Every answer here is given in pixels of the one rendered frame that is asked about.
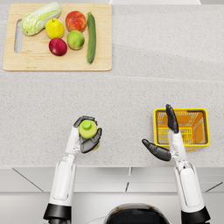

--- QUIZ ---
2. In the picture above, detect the green cucumber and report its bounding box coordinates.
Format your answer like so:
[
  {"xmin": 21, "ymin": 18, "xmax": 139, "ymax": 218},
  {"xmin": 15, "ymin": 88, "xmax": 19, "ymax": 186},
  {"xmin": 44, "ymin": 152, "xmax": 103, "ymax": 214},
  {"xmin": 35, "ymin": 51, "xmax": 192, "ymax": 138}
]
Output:
[{"xmin": 86, "ymin": 11, "xmax": 97, "ymax": 65}]

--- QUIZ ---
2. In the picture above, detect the green tea bottle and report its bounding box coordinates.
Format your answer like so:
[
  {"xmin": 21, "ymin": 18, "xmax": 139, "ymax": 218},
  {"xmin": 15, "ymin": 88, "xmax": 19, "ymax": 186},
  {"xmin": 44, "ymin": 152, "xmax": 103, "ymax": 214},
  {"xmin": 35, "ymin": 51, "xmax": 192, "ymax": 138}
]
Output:
[{"xmin": 78, "ymin": 119, "xmax": 102, "ymax": 151}]

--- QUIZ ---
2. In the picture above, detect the dark round robot body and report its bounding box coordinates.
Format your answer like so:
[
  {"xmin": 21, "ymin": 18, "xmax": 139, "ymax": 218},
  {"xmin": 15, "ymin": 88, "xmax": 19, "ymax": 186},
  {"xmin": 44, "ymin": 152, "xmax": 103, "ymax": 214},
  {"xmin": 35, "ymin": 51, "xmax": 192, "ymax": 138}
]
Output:
[{"xmin": 102, "ymin": 203, "xmax": 172, "ymax": 224}]

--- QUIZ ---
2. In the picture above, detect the wooden cutting board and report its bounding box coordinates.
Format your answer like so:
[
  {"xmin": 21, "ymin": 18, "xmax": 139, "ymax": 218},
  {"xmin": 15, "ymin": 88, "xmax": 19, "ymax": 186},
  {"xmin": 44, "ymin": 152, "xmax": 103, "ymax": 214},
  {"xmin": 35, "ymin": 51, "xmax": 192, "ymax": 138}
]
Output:
[{"xmin": 3, "ymin": 3, "xmax": 113, "ymax": 73}]

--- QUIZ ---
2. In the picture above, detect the dark red plum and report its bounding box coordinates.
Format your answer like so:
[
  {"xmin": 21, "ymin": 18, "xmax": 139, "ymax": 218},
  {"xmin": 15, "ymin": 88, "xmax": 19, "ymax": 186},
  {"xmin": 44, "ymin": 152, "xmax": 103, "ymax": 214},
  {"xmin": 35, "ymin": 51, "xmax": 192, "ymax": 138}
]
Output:
[{"xmin": 48, "ymin": 38, "xmax": 68, "ymax": 57}]

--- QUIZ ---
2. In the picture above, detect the yellow lemon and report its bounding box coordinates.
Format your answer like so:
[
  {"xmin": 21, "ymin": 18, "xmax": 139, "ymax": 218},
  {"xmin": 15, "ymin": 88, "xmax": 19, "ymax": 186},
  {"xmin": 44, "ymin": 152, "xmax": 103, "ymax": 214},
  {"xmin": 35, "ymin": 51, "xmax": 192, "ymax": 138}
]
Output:
[{"xmin": 45, "ymin": 17, "xmax": 66, "ymax": 40}]

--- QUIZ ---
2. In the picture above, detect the green napa cabbage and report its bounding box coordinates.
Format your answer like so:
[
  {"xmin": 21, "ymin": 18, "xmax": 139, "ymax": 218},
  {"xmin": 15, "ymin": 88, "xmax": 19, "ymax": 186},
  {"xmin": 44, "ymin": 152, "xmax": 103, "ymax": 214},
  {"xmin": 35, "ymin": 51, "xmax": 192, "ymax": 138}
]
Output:
[{"xmin": 21, "ymin": 1, "xmax": 62, "ymax": 37}]

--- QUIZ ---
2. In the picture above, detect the green apple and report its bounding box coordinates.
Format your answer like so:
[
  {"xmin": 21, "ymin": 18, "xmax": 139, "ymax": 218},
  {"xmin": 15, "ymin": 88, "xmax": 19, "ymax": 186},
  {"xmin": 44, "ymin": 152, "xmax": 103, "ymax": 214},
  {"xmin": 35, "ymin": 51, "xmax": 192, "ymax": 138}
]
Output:
[{"xmin": 66, "ymin": 30, "xmax": 86, "ymax": 51}]

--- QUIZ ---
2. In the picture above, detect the yellow slatted basket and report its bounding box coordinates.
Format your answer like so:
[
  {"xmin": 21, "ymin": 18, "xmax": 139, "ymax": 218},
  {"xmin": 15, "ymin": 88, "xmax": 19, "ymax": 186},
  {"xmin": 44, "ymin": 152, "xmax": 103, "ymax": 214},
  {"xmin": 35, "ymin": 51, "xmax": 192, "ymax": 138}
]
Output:
[{"xmin": 153, "ymin": 108, "xmax": 211, "ymax": 152}]

